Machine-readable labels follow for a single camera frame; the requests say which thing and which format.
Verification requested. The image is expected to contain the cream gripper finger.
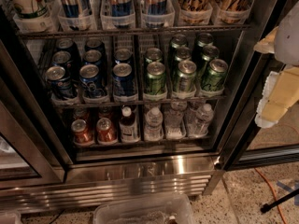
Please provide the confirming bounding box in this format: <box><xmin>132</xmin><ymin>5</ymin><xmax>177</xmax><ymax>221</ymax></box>
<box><xmin>253</xmin><ymin>27</ymin><xmax>278</xmax><ymax>54</ymax></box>
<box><xmin>255</xmin><ymin>66</ymin><xmax>299</xmax><ymax>128</ymax></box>

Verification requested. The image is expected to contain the red coke can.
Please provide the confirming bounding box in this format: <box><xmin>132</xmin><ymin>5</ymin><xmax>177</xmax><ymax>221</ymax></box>
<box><xmin>96</xmin><ymin>118</ymin><xmax>118</xmax><ymax>144</ymax></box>
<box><xmin>98</xmin><ymin>106</ymin><xmax>113</xmax><ymax>120</ymax></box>
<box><xmin>71</xmin><ymin>119</ymin><xmax>93</xmax><ymax>146</ymax></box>
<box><xmin>73</xmin><ymin>107</ymin><xmax>90</xmax><ymax>122</ymax></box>

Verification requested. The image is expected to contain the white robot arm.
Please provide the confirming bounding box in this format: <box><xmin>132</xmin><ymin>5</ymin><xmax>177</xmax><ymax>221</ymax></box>
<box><xmin>254</xmin><ymin>2</ymin><xmax>299</xmax><ymax>128</ymax></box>

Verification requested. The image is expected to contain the fridge glass door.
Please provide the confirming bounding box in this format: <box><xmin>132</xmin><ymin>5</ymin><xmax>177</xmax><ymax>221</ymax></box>
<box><xmin>215</xmin><ymin>0</ymin><xmax>299</xmax><ymax>171</ymax></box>

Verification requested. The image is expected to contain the front right green can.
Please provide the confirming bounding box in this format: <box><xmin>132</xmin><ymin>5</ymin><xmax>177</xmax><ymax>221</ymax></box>
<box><xmin>201</xmin><ymin>59</ymin><xmax>228</xmax><ymax>91</ymax></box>

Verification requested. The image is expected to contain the green can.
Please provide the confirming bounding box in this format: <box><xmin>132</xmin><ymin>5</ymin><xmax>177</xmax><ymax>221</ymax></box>
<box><xmin>145</xmin><ymin>62</ymin><xmax>165</xmax><ymax>95</ymax></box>
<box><xmin>201</xmin><ymin>59</ymin><xmax>228</xmax><ymax>91</ymax></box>
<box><xmin>173</xmin><ymin>60</ymin><xmax>197</xmax><ymax>92</ymax></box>

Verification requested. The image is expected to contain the front middle green can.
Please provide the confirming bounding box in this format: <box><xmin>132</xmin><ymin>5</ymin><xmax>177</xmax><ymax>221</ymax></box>
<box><xmin>173</xmin><ymin>60</ymin><xmax>197</xmax><ymax>92</ymax></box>

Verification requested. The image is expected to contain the front left green can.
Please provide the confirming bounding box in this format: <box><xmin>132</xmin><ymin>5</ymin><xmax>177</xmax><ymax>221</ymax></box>
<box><xmin>145</xmin><ymin>62</ymin><xmax>165</xmax><ymax>95</ymax></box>

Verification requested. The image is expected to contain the front right blue pepsi can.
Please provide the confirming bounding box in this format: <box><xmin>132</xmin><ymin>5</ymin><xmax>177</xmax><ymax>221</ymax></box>
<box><xmin>112</xmin><ymin>63</ymin><xmax>135</xmax><ymax>97</ymax></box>

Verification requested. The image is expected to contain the blue pepsi can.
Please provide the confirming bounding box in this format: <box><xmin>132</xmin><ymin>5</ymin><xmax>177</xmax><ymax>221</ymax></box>
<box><xmin>112</xmin><ymin>63</ymin><xmax>135</xmax><ymax>97</ymax></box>
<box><xmin>79</xmin><ymin>64</ymin><xmax>107</xmax><ymax>98</ymax></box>
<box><xmin>46</xmin><ymin>66</ymin><xmax>77</xmax><ymax>100</ymax></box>

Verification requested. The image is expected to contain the stainless steel fridge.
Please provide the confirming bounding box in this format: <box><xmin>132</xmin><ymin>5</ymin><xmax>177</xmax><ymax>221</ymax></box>
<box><xmin>0</xmin><ymin>0</ymin><xmax>297</xmax><ymax>213</ymax></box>

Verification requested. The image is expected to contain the front middle blue pepsi can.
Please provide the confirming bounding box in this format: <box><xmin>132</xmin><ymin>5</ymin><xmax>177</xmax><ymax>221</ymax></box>
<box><xmin>79</xmin><ymin>64</ymin><xmax>107</xmax><ymax>98</ymax></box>

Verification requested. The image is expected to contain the front left blue pepsi can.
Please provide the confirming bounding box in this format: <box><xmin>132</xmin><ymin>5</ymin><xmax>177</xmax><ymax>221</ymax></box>
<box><xmin>46</xmin><ymin>66</ymin><xmax>77</xmax><ymax>100</ymax></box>

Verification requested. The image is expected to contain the right clear water bottle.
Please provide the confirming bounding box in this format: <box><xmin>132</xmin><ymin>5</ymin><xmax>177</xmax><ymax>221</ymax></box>
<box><xmin>188</xmin><ymin>104</ymin><xmax>214</xmax><ymax>137</ymax></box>

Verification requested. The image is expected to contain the clear water bottle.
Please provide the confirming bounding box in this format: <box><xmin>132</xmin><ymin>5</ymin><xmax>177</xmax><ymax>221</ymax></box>
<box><xmin>144</xmin><ymin>107</ymin><xmax>163</xmax><ymax>141</ymax></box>
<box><xmin>188</xmin><ymin>104</ymin><xmax>214</xmax><ymax>137</ymax></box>
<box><xmin>164</xmin><ymin>102</ymin><xmax>187</xmax><ymax>139</ymax></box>

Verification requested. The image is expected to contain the middle clear water bottle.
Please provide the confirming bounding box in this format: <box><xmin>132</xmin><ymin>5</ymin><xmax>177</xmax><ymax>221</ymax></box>
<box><xmin>164</xmin><ymin>102</ymin><xmax>187</xmax><ymax>139</ymax></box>

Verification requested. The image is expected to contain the black stand leg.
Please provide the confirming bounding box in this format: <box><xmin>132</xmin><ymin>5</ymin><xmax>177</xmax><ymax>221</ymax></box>
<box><xmin>261</xmin><ymin>189</ymin><xmax>299</xmax><ymax>214</ymax></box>

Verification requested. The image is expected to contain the left clear water bottle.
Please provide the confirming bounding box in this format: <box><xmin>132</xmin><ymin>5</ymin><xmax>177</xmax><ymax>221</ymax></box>
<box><xmin>144</xmin><ymin>107</ymin><xmax>163</xmax><ymax>141</ymax></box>

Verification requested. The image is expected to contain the brown drink bottle white label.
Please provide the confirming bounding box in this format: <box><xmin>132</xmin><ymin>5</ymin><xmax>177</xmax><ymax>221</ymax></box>
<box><xmin>119</xmin><ymin>106</ymin><xmax>139</xmax><ymax>143</ymax></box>

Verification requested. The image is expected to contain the clear plastic bin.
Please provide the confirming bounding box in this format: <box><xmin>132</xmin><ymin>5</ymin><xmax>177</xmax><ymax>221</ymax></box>
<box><xmin>93</xmin><ymin>193</ymin><xmax>196</xmax><ymax>224</ymax></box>

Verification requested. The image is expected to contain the orange power cable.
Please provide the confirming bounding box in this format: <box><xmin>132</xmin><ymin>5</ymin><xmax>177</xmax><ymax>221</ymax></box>
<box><xmin>253</xmin><ymin>167</ymin><xmax>288</xmax><ymax>224</ymax></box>

